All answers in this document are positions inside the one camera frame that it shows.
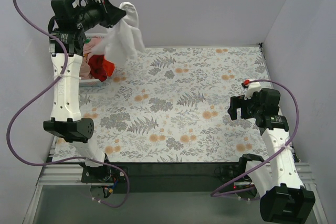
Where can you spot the aluminium frame rail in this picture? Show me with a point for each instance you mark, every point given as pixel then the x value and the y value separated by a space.
pixel 61 175

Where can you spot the floral patterned table mat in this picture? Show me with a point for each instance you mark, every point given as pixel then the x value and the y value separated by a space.
pixel 170 105

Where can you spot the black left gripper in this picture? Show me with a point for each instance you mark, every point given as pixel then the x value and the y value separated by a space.
pixel 105 12

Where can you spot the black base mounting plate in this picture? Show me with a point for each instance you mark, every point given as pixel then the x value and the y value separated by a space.
pixel 168 177

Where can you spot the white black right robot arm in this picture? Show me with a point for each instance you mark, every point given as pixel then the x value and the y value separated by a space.
pixel 283 196

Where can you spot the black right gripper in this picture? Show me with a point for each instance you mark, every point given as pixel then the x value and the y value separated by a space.
pixel 238 107

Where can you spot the pink t shirt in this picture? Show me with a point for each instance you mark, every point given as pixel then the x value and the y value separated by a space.
pixel 89 51

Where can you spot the white t shirt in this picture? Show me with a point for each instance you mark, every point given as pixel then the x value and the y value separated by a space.
pixel 124 41

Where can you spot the white plastic laundry basket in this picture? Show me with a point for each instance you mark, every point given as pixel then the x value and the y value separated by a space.
pixel 90 77

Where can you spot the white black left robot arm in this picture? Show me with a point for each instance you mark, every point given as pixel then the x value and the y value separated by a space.
pixel 72 18

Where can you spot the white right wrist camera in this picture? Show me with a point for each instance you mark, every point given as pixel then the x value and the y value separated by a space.
pixel 250 87

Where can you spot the red t shirt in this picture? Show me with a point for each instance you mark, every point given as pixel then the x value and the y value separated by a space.
pixel 97 70

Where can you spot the orange t shirt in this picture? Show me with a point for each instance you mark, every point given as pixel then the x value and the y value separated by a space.
pixel 109 67

